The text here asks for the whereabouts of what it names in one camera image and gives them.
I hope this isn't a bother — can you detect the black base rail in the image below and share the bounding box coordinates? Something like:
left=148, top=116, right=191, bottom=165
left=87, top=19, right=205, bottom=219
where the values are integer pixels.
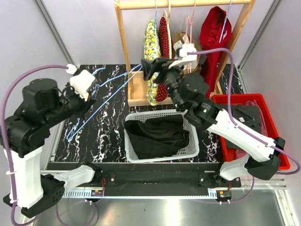
left=47, top=162, right=242, bottom=197

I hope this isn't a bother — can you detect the wooden clothes rack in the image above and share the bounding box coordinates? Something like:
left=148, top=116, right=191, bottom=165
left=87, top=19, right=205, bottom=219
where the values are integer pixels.
left=114, top=0, right=257, bottom=107

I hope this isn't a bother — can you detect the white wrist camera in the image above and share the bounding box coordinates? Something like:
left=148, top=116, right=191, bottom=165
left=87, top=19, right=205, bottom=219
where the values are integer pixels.
left=70, top=70, right=97, bottom=102
left=168, top=43, right=198, bottom=69

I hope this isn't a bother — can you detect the white plastic laundry basket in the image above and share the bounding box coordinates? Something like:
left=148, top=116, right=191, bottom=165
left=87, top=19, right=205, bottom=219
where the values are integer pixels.
left=124, top=109, right=199, bottom=163

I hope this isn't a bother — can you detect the dark striped shirt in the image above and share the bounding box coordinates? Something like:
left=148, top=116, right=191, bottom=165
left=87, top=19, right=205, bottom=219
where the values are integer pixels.
left=217, top=103, right=269, bottom=151

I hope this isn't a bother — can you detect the black skirt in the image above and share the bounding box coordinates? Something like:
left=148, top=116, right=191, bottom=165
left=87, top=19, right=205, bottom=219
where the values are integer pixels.
left=124, top=114, right=190, bottom=160

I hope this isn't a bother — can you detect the black marble mat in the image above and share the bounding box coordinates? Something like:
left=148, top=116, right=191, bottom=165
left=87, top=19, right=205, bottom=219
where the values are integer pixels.
left=54, top=63, right=245, bottom=163

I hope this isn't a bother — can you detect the red polka dot garment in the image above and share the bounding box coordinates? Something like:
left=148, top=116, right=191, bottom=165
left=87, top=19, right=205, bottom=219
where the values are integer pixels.
left=156, top=17, right=173, bottom=102

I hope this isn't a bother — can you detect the tan and white garment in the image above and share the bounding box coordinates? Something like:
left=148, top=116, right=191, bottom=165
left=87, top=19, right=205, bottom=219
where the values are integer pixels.
left=173, top=32, right=202, bottom=74

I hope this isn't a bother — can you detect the beige wooden hanger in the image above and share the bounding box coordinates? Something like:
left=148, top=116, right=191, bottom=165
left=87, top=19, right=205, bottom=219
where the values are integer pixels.
left=160, top=0, right=174, bottom=59

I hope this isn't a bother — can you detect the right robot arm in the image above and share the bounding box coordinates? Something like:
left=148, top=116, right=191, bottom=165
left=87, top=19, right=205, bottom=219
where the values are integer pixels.
left=141, top=57, right=285, bottom=187

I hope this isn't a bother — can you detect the blue hanger of red dress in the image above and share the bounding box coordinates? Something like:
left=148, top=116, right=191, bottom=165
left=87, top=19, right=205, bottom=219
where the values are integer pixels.
left=219, top=0, right=233, bottom=43

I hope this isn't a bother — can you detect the blue hanger of lemon skirt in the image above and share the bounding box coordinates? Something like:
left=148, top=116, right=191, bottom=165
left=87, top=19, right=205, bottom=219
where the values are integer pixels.
left=154, top=0, right=158, bottom=26

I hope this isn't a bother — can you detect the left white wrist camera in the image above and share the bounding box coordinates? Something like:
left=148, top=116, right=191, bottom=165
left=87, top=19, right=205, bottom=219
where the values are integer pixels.
left=70, top=70, right=97, bottom=102

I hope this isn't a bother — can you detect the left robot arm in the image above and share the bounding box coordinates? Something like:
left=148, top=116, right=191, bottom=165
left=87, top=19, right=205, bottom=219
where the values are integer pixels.
left=5, top=78, right=102, bottom=218

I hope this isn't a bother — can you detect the pink wire hanger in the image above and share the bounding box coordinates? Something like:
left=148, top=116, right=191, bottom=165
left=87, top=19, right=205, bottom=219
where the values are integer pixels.
left=185, top=1, right=196, bottom=43

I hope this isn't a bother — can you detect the light blue wire hanger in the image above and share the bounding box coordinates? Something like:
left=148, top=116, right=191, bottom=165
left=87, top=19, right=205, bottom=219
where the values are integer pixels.
left=65, top=64, right=144, bottom=142

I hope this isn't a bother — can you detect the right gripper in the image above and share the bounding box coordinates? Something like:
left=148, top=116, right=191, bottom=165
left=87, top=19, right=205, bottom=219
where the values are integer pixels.
left=140, top=57, right=187, bottom=110

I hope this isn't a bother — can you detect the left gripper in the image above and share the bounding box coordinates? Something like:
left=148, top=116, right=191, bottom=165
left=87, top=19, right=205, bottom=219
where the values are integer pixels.
left=46, top=80, right=98, bottom=126

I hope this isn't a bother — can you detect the lemon print skirt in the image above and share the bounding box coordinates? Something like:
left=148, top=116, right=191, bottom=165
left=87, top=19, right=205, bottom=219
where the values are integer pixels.
left=143, top=19, right=161, bottom=106

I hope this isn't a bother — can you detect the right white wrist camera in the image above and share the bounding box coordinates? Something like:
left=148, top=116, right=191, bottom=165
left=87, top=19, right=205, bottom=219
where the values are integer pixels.
left=168, top=43, right=198, bottom=69

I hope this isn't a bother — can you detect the red dress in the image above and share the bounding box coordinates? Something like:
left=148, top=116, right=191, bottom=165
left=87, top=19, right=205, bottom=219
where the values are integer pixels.
left=199, top=6, right=232, bottom=98

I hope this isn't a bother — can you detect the red plastic bin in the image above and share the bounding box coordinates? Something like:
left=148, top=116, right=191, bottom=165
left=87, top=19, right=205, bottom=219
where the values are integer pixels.
left=213, top=93, right=291, bottom=171

